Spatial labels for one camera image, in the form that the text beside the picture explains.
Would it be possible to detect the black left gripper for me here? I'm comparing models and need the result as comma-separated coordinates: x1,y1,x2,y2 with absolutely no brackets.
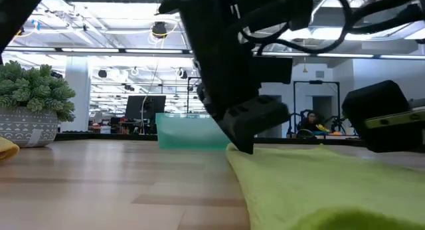
158,0,315,156

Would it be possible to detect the green translucent plastic bin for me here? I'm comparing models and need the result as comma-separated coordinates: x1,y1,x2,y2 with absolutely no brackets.
155,112,232,150

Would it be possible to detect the lime green microfiber towel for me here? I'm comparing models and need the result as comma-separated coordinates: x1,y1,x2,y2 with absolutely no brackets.
225,142,425,230

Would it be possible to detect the yellow microfiber towel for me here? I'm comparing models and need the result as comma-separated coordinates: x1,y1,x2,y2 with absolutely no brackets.
0,136,20,164

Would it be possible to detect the person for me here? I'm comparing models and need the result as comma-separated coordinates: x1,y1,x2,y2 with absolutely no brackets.
300,110,325,133

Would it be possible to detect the black computer monitor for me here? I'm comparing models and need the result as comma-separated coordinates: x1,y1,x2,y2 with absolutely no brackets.
125,95,167,120

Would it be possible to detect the artificial succulent in patterned pot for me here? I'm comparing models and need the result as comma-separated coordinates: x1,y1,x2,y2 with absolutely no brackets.
0,60,76,148

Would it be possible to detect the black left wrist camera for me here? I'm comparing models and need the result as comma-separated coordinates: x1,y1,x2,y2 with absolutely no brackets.
254,55,294,85

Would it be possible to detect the black overhead camera unit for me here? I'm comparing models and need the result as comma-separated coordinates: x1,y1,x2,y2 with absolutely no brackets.
151,21,168,39

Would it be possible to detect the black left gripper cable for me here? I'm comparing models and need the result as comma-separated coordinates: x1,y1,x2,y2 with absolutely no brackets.
238,0,353,55

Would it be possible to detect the black aluminium table frame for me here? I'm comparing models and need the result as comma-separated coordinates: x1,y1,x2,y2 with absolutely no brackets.
54,132,366,147

